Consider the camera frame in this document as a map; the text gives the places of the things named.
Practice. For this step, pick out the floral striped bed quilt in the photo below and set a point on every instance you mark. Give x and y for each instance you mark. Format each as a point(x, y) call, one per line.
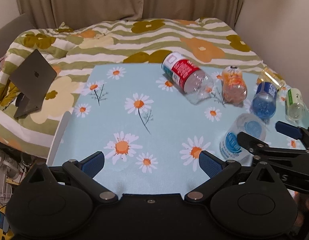
point(208, 42)

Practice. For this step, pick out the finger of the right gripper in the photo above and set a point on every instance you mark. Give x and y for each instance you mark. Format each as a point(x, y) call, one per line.
point(258, 147)
point(295, 132)

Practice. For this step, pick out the beige curtain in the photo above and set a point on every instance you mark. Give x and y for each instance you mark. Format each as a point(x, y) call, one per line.
point(82, 13)

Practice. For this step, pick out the blue plastic bottle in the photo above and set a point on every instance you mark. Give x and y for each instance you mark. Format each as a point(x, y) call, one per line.
point(264, 102)

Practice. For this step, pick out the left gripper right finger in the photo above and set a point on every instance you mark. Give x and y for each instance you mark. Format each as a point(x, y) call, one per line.
point(244, 199)

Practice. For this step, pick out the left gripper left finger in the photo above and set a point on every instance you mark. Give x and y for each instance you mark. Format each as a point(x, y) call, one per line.
point(58, 199)

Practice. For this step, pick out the green C100 label bottle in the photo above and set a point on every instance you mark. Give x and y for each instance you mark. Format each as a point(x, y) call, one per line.
point(294, 105)

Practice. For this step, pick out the grey laptop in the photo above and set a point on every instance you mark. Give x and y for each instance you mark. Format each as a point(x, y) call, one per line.
point(33, 78)

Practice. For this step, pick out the white blue label bottle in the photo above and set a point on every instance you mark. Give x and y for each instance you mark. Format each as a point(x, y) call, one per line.
point(236, 141)

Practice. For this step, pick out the yellow orange label bottle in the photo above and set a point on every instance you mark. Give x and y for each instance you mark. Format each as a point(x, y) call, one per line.
point(267, 75)

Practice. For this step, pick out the red label clear bottle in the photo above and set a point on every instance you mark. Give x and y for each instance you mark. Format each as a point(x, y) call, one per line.
point(195, 84)

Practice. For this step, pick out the daisy print blue tablecloth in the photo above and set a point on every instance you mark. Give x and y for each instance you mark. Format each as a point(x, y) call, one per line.
point(148, 131)

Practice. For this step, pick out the grey bed headboard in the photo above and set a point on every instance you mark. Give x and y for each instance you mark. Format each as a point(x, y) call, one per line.
point(10, 31)

